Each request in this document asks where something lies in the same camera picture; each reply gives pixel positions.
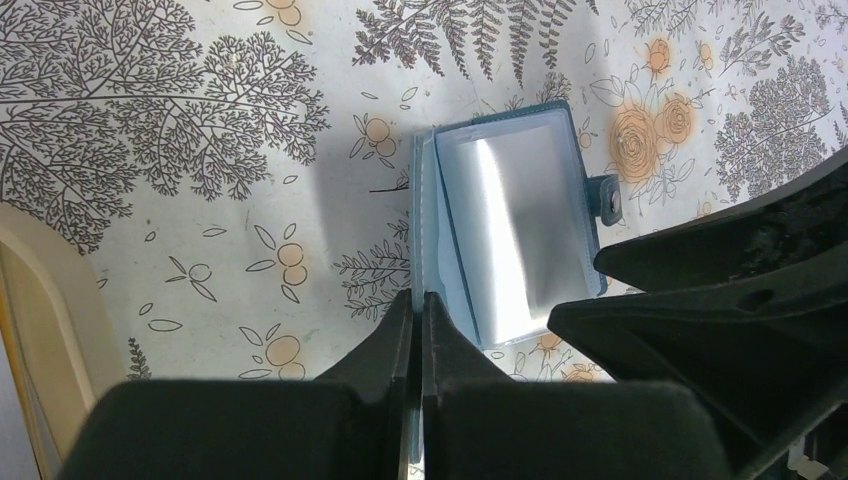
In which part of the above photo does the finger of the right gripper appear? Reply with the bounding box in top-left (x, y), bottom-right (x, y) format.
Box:
top-left (549, 261), bottom-right (847, 479)
top-left (594, 149), bottom-right (847, 292)

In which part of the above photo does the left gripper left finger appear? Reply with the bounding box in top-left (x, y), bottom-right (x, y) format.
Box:
top-left (59, 290), bottom-right (414, 479)

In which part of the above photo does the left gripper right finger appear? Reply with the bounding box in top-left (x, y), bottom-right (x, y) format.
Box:
top-left (421, 293), bottom-right (731, 479)

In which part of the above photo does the blue leather card holder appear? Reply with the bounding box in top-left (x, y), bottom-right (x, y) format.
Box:
top-left (408, 100), bottom-right (624, 352)

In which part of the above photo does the beige oval tray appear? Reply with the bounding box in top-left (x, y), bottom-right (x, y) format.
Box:
top-left (1, 205), bottom-right (125, 479)

